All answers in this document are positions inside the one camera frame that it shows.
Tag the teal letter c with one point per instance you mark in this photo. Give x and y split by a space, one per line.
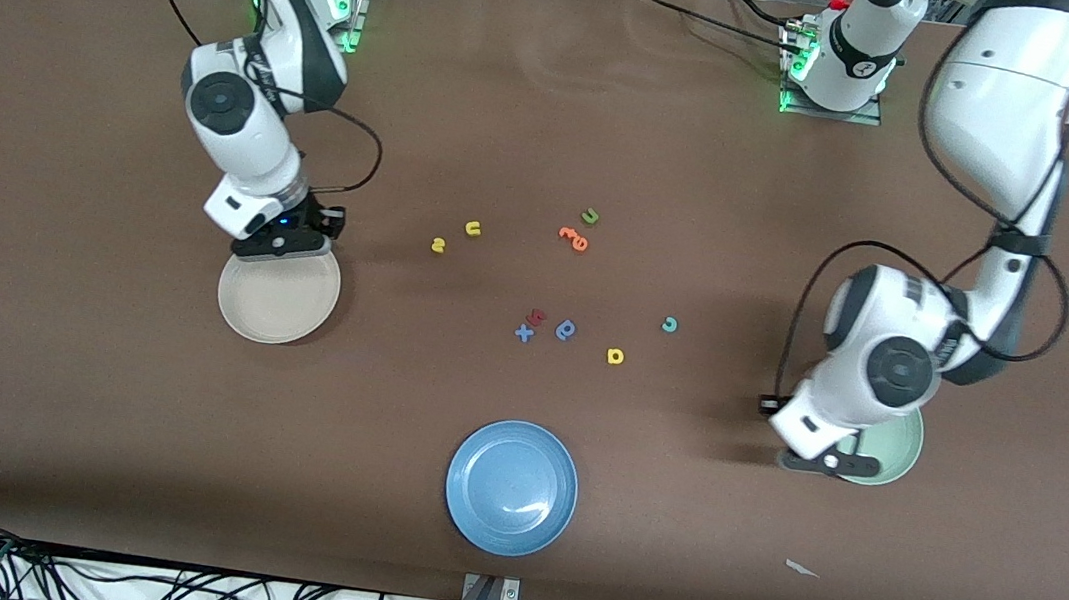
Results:
670 325

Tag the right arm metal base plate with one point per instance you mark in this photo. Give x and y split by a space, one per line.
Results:
362 9

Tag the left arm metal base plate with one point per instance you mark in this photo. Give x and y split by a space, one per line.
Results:
837 116

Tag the yellow letter o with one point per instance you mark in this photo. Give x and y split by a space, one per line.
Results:
616 356

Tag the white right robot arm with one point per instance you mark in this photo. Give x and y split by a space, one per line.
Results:
251 137

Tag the red letter v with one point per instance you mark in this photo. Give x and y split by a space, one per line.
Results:
537 316

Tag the light green plate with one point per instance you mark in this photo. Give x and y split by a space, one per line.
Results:
900 447

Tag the blue letter p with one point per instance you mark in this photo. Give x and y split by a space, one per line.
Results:
566 330

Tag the beige brown plate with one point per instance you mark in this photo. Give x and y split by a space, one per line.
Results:
277 306

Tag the white paper scrap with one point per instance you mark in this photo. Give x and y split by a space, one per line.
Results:
801 569

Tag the green letter u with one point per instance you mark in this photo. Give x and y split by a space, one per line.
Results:
590 216

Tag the yellow letter s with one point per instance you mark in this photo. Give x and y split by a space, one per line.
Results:
438 246

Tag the yellow letter u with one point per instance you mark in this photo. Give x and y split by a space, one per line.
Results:
473 228

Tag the blue plate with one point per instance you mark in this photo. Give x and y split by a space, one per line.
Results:
511 489

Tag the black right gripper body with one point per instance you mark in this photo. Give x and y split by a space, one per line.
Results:
316 218

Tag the orange curved letter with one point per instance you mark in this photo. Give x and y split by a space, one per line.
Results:
567 233

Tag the blue letter x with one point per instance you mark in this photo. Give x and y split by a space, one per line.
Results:
524 333

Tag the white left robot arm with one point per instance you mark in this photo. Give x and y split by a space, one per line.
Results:
846 396

